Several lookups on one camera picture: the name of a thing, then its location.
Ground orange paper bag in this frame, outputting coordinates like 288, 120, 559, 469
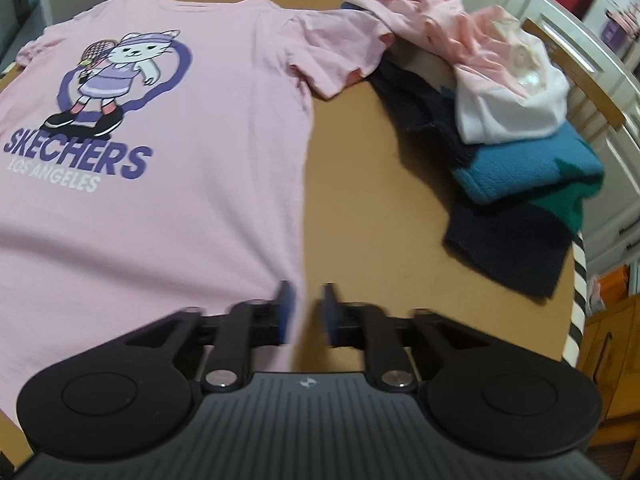
597, 265, 631, 306

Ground white garment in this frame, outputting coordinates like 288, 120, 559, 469
452, 15, 571, 145

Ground pink printed t-shirt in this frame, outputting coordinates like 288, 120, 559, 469
0, 0, 396, 421

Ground pile of crumpled clothes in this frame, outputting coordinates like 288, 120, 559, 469
336, 0, 526, 91

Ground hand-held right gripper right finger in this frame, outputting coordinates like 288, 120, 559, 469
321, 282, 494, 394

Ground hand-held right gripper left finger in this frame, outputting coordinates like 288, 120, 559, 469
125, 280, 297, 394

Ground wooden sideboard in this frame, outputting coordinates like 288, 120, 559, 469
580, 292, 640, 421

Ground purple water bottle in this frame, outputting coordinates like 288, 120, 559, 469
600, 7, 640, 46

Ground wooden spindle chair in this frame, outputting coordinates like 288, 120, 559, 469
522, 17, 628, 141

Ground white cabinet unit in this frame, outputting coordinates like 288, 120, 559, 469
430, 0, 640, 271

